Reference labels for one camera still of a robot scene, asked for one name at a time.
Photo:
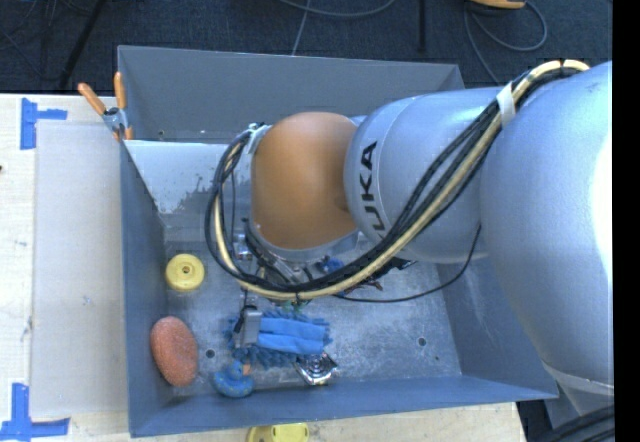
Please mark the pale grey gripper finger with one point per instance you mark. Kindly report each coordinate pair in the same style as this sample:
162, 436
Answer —
251, 328

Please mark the blue fringed cloth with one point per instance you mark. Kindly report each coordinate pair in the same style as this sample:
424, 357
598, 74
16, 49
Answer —
295, 336

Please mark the blue toy duck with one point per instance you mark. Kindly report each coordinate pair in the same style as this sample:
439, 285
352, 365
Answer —
233, 381

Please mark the clear glass faceted thing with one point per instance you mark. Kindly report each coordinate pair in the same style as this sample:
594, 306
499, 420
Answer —
315, 369

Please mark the orange oval scrubber sponge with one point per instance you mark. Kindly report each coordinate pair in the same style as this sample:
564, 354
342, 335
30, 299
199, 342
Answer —
174, 351

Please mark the yellow round disc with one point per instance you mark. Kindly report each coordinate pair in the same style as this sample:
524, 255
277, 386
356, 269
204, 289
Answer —
185, 272

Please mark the grey metal bin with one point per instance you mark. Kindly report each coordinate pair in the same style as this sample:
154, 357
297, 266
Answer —
380, 330

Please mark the pale wood flat board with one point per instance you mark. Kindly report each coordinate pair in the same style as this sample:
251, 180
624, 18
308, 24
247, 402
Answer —
75, 250

